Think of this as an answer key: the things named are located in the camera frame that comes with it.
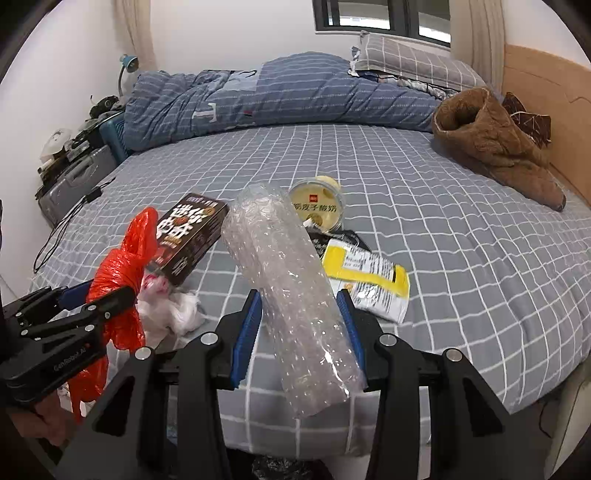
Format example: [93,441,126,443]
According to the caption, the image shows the beige right curtain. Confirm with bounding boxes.
[449,0,506,91]

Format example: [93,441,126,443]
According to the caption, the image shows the black charger cable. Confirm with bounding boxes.
[32,177,116,274]

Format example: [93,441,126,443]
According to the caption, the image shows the yellow yogurt cup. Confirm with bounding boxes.
[288,175,346,231]

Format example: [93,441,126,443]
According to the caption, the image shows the white tissue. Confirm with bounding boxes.
[136,273,204,337]

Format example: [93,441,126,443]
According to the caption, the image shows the brown cookie box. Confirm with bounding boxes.
[148,193,228,286]

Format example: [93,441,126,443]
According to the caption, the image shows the beige curtain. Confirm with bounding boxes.
[449,0,506,91]
[112,0,157,70]

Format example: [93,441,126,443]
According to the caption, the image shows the blue desk lamp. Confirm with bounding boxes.
[117,54,139,97]

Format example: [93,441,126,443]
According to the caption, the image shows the person's left hand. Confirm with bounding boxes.
[7,392,75,447]

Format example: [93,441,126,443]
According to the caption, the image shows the grey suitcase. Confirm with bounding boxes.
[36,145,117,227]

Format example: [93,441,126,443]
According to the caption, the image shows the brown patterned cushion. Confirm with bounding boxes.
[502,92,551,148]

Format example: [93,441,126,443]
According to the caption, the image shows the brown fleece garment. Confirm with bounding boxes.
[432,87,566,212]

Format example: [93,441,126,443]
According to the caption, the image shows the grey checked pillow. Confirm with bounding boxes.
[349,33,486,92]

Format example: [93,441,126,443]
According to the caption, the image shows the red plastic bag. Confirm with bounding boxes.
[68,206,158,423]

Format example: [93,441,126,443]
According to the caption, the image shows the wooden headboard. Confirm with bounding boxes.
[503,44,591,200]

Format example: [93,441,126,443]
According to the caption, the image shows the bubble wrap roll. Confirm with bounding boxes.
[221,183,366,418]

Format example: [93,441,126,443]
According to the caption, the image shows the beige left curtain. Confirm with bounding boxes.
[112,0,157,70]

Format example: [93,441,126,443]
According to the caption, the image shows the yellow white snack bag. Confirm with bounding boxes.
[322,239,411,325]

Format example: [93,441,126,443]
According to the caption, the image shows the black printed sachet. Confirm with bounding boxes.
[305,225,370,258]

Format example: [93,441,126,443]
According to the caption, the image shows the dark framed window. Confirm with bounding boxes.
[312,0,452,47]

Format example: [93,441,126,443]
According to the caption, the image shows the teal plastic stool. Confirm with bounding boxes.
[99,112,129,164]

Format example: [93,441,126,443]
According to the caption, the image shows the blue striped duvet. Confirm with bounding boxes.
[124,52,440,152]

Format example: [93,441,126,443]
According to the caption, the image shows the white helmet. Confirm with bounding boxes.
[40,128,71,164]

